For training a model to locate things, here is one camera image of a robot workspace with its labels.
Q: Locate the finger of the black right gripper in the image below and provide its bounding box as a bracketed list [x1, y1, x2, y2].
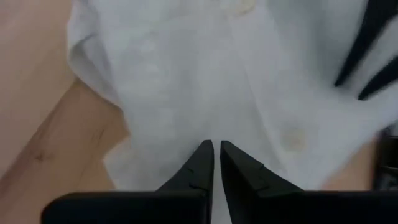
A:
[334, 0, 398, 88]
[357, 55, 398, 101]

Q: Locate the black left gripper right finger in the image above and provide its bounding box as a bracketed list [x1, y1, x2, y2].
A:
[220, 140, 305, 224]

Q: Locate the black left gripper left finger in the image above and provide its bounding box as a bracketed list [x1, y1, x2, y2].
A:
[157, 139, 215, 224]

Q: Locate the white garment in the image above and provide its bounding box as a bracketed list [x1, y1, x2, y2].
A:
[67, 0, 398, 224]

